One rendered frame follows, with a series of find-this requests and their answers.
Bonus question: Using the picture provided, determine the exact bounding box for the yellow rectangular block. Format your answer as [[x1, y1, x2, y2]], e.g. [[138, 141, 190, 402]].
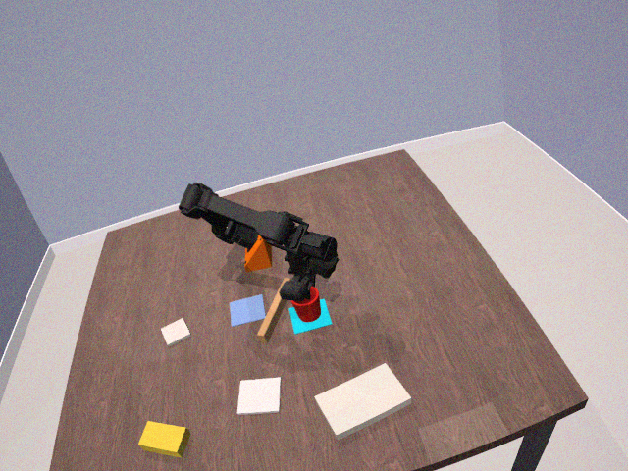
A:
[[139, 421, 190, 457]]

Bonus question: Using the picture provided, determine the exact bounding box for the white flat square pad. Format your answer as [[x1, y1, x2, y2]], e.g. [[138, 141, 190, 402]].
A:
[[237, 377, 282, 415]]

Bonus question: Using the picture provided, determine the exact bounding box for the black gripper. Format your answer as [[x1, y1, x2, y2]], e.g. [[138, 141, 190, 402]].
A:
[[279, 254, 317, 301]]

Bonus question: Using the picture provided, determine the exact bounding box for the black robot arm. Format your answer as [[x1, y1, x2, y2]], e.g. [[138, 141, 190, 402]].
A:
[[179, 183, 339, 279]]

